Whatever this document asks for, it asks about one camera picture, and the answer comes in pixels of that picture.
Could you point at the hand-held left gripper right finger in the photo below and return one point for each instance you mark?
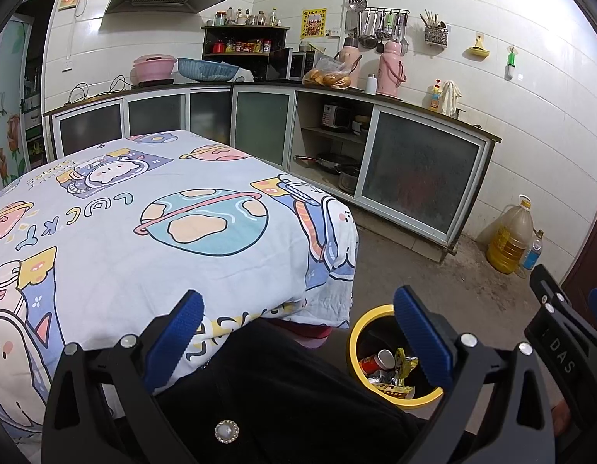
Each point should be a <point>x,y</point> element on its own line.
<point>424,341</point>

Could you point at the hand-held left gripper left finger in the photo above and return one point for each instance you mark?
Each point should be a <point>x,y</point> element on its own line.
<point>175,341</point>

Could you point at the yellow cartoon snack bag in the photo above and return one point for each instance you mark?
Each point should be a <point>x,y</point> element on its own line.
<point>405,362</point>

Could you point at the red paper cup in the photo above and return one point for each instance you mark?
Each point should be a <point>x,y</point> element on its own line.
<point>376,361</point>

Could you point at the yellow red snack wrapper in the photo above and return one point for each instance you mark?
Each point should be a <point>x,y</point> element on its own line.
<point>395,390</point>

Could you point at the silver foil wrapper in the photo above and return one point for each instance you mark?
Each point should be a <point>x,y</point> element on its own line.
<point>378,376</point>

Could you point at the yellow trash bin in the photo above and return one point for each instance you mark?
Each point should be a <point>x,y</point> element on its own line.
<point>361,328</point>

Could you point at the blue label water bottle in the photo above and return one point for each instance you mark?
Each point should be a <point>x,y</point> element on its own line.
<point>531,254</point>

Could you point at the cartoon space printed tablecloth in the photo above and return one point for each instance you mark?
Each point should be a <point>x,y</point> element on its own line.
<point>182,261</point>

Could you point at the large cooking oil bottle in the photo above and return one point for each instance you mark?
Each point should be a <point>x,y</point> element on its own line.
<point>508,246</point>

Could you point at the person's black clothing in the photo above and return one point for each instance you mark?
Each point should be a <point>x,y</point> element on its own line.
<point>279,396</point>

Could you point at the white kitchen base cabinet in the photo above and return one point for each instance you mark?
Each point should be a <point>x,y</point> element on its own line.
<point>419,174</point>

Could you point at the steel pot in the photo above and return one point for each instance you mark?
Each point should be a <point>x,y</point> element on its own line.
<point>349,181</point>

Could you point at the black frying pan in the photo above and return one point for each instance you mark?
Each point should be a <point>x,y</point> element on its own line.
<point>327,162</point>

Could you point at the yellow dish soap bottle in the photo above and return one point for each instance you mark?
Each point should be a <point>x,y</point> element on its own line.
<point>435,99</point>

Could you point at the white hanging cloth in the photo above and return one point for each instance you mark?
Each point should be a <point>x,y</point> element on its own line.
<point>450,96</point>

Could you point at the green hanging brush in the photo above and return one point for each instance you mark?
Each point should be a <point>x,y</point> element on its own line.
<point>510,63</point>

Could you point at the black induction cooker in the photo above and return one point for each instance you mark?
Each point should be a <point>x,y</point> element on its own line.
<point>156,83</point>

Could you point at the small white bottle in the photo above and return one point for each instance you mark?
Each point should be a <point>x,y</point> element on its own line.
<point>371,85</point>

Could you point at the flower printed glass door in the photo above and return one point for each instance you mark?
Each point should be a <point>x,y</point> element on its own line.
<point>8,130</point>

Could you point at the pink thermos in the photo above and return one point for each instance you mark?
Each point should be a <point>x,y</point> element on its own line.
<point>390,72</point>
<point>349,55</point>

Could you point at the blue plastic basket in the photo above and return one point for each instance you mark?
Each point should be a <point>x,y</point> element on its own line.
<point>206,71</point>

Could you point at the pink cooking pot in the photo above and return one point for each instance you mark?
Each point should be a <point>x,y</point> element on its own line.
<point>153,68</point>

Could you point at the white plastic bag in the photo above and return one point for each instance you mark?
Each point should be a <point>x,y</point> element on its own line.
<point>244,76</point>

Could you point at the yellow hanging brush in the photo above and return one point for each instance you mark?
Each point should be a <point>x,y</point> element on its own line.
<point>479,49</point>

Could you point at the clear bag of bread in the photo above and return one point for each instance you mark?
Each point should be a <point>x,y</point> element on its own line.
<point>327,77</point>

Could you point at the black microwave oven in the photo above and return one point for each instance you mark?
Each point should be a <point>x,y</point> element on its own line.
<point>279,65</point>

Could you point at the pink thermos left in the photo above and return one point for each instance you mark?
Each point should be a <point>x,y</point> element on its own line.
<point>349,55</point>

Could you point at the row of seasoning jars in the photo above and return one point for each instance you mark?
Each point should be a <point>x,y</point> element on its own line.
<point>240,47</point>

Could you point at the row of hanging kitchen utensils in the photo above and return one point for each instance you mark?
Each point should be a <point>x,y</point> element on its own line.
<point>378,26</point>

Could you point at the dark wooden shelf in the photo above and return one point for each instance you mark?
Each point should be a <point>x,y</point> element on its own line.
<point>245,29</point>

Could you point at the row of glass bottles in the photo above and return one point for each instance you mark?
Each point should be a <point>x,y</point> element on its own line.
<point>245,18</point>

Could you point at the wall chopstick holder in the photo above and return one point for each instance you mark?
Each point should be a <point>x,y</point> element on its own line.
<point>436,34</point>

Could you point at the yellow wall poster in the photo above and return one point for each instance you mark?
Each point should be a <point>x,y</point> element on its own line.
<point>314,23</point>

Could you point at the orange labelled wall switch box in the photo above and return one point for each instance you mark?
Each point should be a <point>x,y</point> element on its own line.
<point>69,2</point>

